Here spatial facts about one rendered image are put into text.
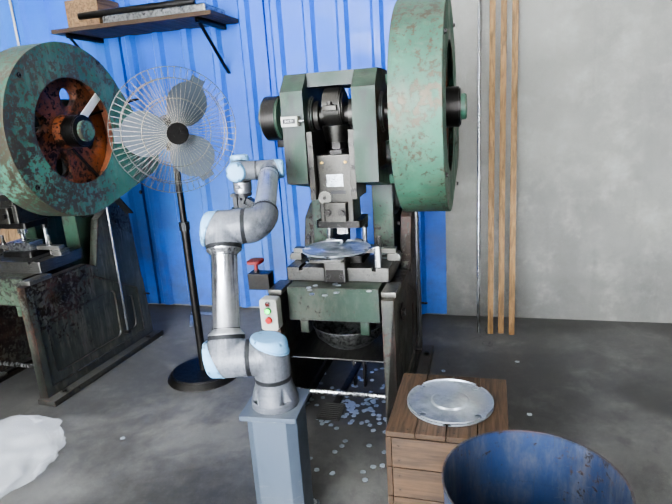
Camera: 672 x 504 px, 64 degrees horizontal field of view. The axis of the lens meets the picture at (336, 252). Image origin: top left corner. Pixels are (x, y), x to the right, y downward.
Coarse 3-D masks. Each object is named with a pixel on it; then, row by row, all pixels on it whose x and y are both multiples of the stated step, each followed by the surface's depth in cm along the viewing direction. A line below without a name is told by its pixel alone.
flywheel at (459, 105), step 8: (448, 88) 209; (456, 88) 208; (448, 96) 207; (456, 96) 206; (464, 96) 208; (448, 104) 207; (456, 104) 206; (464, 104) 208; (448, 112) 208; (456, 112) 207; (464, 112) 209; (448, 120) 210; (456, 120) 209; (448, 128) 246; (448, 136) 246; (448, 144) 246; (448, 152) 247
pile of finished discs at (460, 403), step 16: (432, 384) 197; (448, 384) 196; (464, 384) 195; (416, 400) 187; (432, 400) 185; (448, 400) 184; (464, 400) 184; (480, 400) 184; (416, 416) 179; (432, 416) 176; (448, 416) 176; (464, 416) 175; (480, 416) 176
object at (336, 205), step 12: (324, 156) 224; (336, 156) 223; (348, 156) 221; (324, 168) 225; (336, 168) 224; (348, 168) 223; (324, 180) 227; (336, 180) 225; (348, 180) 224; (324, 192) 227; (336, 192) 226; (348, 192) 225; (324, 204) 226; (336, 204) 225; (348, 204) 227; (324, 216) 228; (336, 216) 226; (348, 216) 228
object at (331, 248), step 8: (328, 240) 242; (336, 240) 242; (352, 240) 240; (304, 248) 233; (312, 248) 232; (320, 248) 231; (328, 248) 228; (336, 248) 227; (344, 248) 226; (352, 248) 227; (360, 248) 226; (312, 256) 218; (320, 256) 216; (328, 256) 218; (336, 256) 214; (344, 256) 215
